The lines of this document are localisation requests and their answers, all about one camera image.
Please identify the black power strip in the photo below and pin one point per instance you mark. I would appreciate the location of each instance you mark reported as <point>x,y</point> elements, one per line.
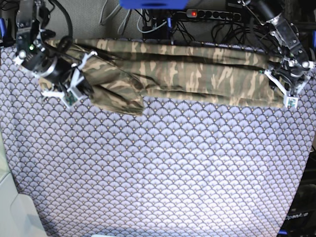
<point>213,15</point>

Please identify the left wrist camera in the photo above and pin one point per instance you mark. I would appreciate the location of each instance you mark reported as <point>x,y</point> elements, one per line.
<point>290,102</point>

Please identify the blue clamp edge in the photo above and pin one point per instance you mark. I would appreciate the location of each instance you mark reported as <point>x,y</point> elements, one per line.
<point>313,45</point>
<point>6,39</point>

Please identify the blue clamp left edge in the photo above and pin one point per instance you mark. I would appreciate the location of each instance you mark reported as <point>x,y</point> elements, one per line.
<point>6,39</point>

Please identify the blue clamp right edge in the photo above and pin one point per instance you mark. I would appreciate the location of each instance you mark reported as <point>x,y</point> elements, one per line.
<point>313,45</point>

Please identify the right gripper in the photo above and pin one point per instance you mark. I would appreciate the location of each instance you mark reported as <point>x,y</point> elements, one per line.
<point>75,86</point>

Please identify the blue mount plate top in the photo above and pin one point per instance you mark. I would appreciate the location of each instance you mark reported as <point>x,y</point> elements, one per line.
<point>153,4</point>

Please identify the white plastic bin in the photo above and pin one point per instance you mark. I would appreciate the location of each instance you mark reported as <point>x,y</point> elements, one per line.
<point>18,215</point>

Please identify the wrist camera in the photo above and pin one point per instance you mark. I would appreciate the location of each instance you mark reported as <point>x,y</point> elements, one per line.
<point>290,102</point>
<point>69,99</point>

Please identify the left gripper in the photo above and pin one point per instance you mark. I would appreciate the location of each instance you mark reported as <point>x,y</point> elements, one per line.
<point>284,82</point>

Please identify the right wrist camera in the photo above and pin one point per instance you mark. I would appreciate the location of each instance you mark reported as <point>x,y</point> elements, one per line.
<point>69,99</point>

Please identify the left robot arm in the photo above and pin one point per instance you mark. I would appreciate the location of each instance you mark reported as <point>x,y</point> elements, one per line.
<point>296,67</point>

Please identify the camouflage T-shirt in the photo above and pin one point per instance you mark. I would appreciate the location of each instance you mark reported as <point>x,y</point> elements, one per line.
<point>123,72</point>

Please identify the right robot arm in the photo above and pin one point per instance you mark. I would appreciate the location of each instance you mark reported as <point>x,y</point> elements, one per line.
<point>61,72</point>

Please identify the purple fan-pattern tablecloth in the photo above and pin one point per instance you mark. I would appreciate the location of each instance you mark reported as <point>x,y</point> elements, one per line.
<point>182,169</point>

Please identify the black OpenArm box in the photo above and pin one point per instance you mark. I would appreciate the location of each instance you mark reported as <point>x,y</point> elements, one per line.
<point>301,218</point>

